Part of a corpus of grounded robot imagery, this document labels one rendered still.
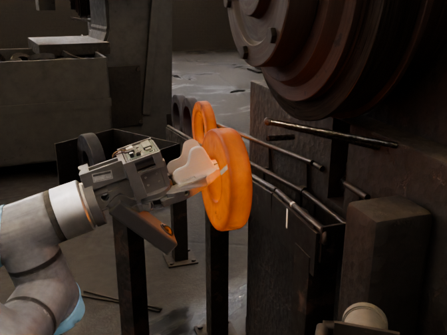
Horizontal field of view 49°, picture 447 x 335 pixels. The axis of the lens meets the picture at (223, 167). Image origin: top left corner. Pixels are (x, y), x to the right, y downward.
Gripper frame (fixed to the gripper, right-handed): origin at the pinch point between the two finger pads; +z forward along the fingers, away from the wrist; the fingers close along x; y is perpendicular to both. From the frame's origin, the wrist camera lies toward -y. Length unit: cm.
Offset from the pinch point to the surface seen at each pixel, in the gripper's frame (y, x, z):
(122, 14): 1, 300, 25
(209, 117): -17, 76, 16
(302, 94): 4.7, 5.8, 17.4
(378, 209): -9.0, -12.3, 17.5
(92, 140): -7, 59, -18
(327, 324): -26.0, -11.2, 6.7
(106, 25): -2, 302, 12
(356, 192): -14.8, 2.7, 22.5
